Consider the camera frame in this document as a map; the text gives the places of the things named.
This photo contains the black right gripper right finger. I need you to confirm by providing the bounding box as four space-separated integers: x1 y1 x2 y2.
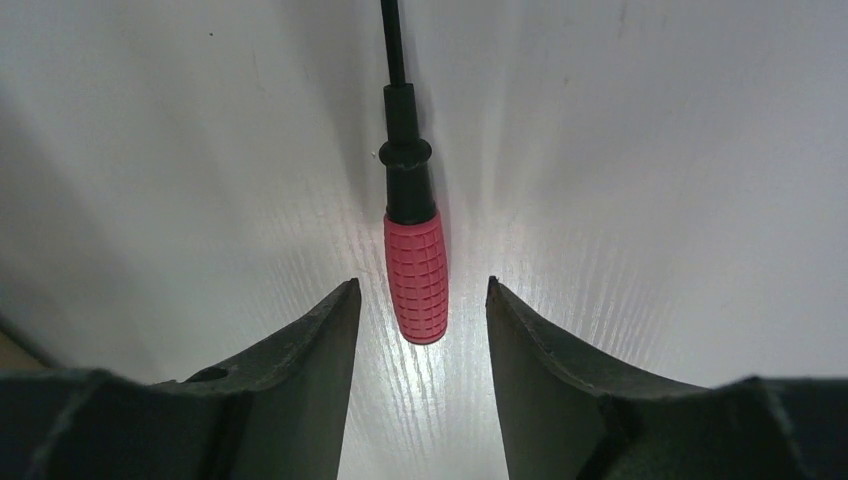
486 278 847 479

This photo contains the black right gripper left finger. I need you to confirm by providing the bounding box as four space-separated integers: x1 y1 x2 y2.
1 279 361 479

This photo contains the red handled screwdriver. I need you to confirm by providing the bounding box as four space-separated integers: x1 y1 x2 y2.
378 1 449 345

